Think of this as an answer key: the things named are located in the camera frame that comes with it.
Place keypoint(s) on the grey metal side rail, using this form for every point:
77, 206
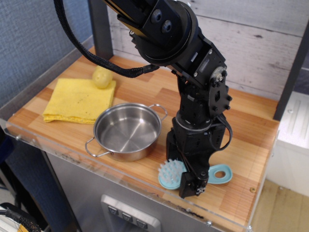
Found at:
39, 84

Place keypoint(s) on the yellow toy potato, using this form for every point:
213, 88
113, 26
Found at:
101, 77

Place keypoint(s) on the silver button control panel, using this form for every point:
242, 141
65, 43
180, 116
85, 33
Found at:
123, 217

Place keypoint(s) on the black vertical post left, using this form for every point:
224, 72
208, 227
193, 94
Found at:
100, 28

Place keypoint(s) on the light blue brush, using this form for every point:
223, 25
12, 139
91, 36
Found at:
170, 172

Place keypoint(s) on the stainless steel cabinet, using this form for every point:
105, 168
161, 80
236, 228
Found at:
84, 185

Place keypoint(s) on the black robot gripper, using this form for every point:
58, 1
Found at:
194, 146

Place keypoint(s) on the clear acrylic table guard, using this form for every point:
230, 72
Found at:
228, 206

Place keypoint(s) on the stainless steel pot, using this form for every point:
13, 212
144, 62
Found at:
126, 132

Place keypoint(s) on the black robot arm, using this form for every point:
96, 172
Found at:
166, 34

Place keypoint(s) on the yellow object bottom left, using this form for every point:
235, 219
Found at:
21, 228

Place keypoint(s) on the yellow folded cloth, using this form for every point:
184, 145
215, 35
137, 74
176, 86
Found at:
78, 101

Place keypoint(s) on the white appliance right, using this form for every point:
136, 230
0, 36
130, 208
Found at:
289, 161

